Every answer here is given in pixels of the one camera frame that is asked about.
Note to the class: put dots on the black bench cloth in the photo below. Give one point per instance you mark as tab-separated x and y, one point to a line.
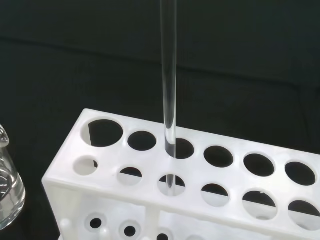
75	50

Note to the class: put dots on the white test tube rack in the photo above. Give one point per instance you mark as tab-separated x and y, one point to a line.
200	175

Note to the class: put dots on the glass beaker with water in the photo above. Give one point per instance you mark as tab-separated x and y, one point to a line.
12	200

